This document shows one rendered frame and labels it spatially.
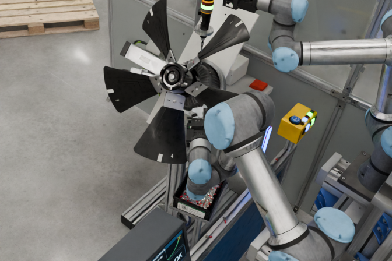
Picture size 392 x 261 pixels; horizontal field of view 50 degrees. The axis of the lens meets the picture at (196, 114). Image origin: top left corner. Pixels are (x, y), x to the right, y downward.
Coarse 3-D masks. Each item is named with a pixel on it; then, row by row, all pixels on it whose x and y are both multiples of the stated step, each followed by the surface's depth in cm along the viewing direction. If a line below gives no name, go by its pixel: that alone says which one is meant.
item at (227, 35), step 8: (232, 16) 173; (224, 24) 175; (232, 24) 170; (240, 24) 166; (216, 32) 176; (224, 32) 170; (232, 32) 166; (240, 32) 163; (216, 40) 170; (224, 40) 166; (232, 40) 163; (240, 40) 160; (208, 48) 169; (216, 48) 165; (224, 48) 163; (200, 56) 169; (208, 56) 166
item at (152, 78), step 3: (156, 75) 176; (150, 78) 177; (153, 78) 177; (156, 78) 177; (150, 81) 178; (153, 81) 178; (156, 81) 178; (153, 84) 180; (156, 84) 179; (156, 87) 180; (159, 87) 180; (162, 87) 180; (156, 90) 182; (159, 90) 181; (162, 90) 181; (165, 90) 180
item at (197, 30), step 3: (198, 24) 154; (195, 27) 153; (198, 27) 153; (210, 27) 154; (195, 30) 151; (198, 30) 151; (201, 30) 151; (207, 30) 152; (210, 30) 152; (198, 33) 151; (201, 33) 150; (204, 33) 150; (207, 33) 150; (210, 33) 151
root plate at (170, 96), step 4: (168, 92) 173; (168, 96) 173; (172, 96) 174; (176, 96) 175; (180, 96) 176; (164, 100) 173; (172, 100) 174; (176, 100) 175; (180, 100) 176; (184, 100) 176; (164, 104) 173; (168, 104) 173; (172, 104) 174; (176, 104) 175; (180, 104) 176; (176, 108) 175; (180, 108) 176
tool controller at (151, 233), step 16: (144, 224) 114; (160, 224) 114; (176, 224) 113; (128, 240) 110; (144, 240) 110; (160, 240) 109; (176, 240) 113; (112, 256) 106; (128, 256) 106; (144, 256) 105; (160, 256) 108; (176, 256) 115
